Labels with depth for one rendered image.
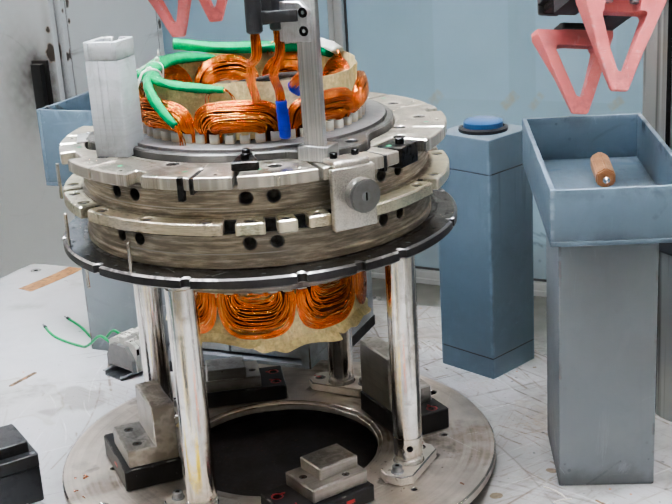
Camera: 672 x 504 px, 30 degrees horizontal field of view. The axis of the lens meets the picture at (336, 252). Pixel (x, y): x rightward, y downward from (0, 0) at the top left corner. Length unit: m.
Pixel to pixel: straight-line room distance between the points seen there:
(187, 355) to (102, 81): 0.22
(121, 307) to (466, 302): 0.39
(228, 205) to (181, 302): 0.09
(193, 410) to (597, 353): 0.33
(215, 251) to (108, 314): 0.52
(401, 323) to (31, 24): 2.39
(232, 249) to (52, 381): 0.51
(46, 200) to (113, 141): 2.44
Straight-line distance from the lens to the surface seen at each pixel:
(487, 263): 1.25
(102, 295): 1.42
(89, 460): 1.15
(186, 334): 0.96
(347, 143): 0.93
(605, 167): 1.08
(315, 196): 0.91
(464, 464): 1.09
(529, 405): 1.24
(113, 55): 0.96
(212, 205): 0.91
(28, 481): 1.13
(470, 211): 1.25
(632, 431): 1.09
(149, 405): 1.07
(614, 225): 0.94
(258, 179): 0.89
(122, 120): 0.96
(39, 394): 1.36
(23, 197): 3.46
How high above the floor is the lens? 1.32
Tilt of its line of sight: 18 degrees down
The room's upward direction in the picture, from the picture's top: 4 degrees counter-clockwise
